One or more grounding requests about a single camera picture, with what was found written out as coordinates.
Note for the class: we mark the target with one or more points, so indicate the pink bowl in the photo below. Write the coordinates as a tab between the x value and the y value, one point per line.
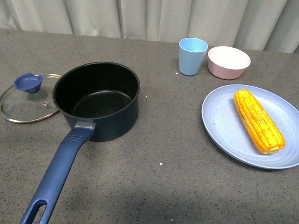
227	62

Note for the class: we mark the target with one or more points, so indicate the light blue cup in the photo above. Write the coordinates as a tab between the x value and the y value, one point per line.
191	54

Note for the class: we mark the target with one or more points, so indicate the white curtain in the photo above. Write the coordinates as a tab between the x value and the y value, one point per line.
271	25

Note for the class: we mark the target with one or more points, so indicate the dark blue saucepan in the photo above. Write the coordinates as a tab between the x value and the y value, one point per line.
100	103

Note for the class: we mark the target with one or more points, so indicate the glass lid with blue knob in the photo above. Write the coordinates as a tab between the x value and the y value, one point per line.
29	99

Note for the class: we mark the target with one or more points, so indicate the yellow corn cob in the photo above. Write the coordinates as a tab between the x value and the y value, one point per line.
264	133

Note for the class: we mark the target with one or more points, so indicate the light blue plate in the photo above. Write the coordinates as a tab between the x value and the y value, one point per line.
224	126

